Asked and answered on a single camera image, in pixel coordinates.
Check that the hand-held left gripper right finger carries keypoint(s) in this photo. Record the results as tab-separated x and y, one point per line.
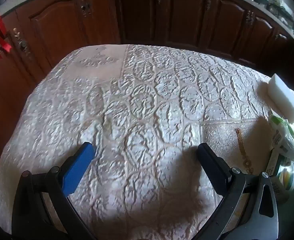
211	165

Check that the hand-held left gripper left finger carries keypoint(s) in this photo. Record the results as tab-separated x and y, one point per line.
79	166

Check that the green yellow package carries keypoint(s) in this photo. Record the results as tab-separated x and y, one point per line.
286	177

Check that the white green wipes packet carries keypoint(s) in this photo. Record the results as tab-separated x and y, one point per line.
284	140

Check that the cream lace tablecloth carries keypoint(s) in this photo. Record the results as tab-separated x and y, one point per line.
147	105

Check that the white foam block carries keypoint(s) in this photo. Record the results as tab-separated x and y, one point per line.
283	97

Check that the brown wooden base cabinets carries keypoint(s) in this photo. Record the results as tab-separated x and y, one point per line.
62	30

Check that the black dish rack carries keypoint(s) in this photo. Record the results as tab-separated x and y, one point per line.
281	12

